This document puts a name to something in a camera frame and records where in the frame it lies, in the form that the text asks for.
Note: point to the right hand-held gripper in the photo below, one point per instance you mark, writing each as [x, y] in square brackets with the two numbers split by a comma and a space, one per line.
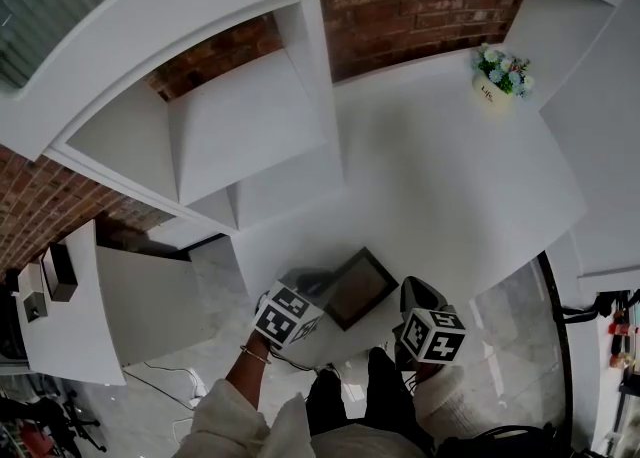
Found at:
[432, 336]

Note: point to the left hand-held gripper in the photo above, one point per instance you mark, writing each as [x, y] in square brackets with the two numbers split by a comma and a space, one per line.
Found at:
[287, 313]

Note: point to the dark picture frame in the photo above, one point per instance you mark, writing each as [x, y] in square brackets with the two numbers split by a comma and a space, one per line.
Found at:
[357, 288]

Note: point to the white shelf compartment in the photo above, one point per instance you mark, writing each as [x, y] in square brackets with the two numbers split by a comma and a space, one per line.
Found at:
[240, 126]

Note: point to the person's left forearm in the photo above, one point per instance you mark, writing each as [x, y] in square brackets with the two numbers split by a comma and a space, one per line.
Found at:
[247, 376]

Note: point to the person's black trousers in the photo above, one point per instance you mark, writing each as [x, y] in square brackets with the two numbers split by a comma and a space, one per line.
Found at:
[327, 406]

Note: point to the white power strip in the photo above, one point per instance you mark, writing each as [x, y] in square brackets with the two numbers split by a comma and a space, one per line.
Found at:
[198, 386]

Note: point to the black bag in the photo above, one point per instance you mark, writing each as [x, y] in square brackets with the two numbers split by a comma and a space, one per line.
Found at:
[500, 441]

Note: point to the person's white sweater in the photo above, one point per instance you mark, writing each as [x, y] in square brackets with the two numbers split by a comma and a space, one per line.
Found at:
[225, 426]

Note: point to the white shelving unit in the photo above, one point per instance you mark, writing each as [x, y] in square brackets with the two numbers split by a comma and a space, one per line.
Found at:
[425, 186]

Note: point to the rack with small bottles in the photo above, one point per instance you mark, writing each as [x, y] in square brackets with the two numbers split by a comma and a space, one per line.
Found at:
[622, 330]

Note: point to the white side table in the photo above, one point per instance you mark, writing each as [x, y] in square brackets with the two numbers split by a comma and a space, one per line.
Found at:
[90, 336]

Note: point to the dark brown open box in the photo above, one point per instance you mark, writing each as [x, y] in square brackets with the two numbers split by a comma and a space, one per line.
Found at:
[62, 276]

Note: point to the black office chair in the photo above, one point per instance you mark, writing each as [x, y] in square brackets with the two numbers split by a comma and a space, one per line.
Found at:
[65, 416]

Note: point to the white pot with flowers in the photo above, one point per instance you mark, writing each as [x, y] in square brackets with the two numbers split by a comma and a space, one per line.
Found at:
[492, 93]

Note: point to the grey white box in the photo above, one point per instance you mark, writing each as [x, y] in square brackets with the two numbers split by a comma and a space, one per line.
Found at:
[32, 286]

